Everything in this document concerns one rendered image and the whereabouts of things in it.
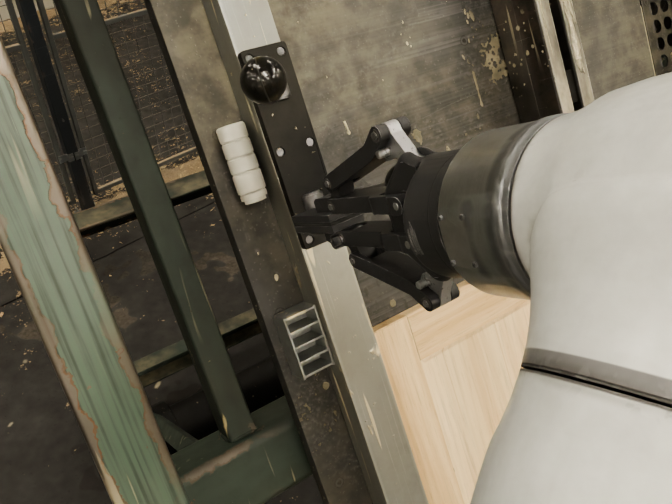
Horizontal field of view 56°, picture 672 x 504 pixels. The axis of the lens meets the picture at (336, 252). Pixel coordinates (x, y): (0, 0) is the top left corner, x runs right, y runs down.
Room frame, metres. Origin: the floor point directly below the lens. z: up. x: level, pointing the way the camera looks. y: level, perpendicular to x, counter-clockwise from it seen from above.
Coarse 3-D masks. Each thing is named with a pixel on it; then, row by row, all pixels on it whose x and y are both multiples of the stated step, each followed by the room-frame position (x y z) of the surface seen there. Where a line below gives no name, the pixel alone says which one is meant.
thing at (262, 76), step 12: (252, 60) 0.48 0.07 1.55; (264, 60) 0.48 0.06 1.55; (276, 60) 0.49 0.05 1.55; (252, 72) 0.47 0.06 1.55; (264, 72) 0.47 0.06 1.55; (276, 72) 0.47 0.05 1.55; (240, 84) 0.47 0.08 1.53; (252, 84) 0.46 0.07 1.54; (264, 84) 0.46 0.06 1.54; (276, 84) 0.47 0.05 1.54; (252, 96) 0.46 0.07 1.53; (264, 96) 0.46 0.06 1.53; (276, 96) 0.47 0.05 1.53; (288, 96) 0.57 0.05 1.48
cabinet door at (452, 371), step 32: (416, 320) 0.51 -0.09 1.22; (448, 320) 0.53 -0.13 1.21; (480, 320) 0.54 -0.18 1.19; (512, 320) 0.56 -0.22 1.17; (384, 352) 0.48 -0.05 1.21; (416, 352) 0.49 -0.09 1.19; (448, 352) 0.51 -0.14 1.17; (480, 352) 0.52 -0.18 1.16; (512, 352) 0.54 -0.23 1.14; (416, 384) 0.47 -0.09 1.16; (448, 384) 0.48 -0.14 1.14; (480, 384) 0.50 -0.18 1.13; (512, 384) 0.51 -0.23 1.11; (416, 416) 0.44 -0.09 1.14; (448, 416) 0.46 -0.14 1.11; (480, 416) 0.47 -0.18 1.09; (416, 448) 0.42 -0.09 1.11; (448, 448) 0.43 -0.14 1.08; (480, 448) 0.45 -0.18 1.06; (448, 480) 0.41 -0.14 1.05
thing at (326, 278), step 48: (240, 0) 0.62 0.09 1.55; (240, 48) 0.59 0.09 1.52; (240, 96) 0.58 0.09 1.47; (288, 240) 0.52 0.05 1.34; (336, 288) 0.48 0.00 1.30; (336, 336) 0.45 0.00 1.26; (336, 384) 0.44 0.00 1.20; (384, 384) 0.44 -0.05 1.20; (384, 432) 0.41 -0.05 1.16; (384, 480) 0.37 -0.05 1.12
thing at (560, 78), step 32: (512, 0) 0.78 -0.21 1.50; (544, 0) 0.76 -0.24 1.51; (512, 32) 0.77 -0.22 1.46; (544, 32) 0.74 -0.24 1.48; (576, 32) 0.76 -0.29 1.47; (512, 64) 0.76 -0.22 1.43; (544, 64) 0.73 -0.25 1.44; (576, 64) 0.74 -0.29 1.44; (544, 96) 0.72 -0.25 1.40; (576, 96) 0.72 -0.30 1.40
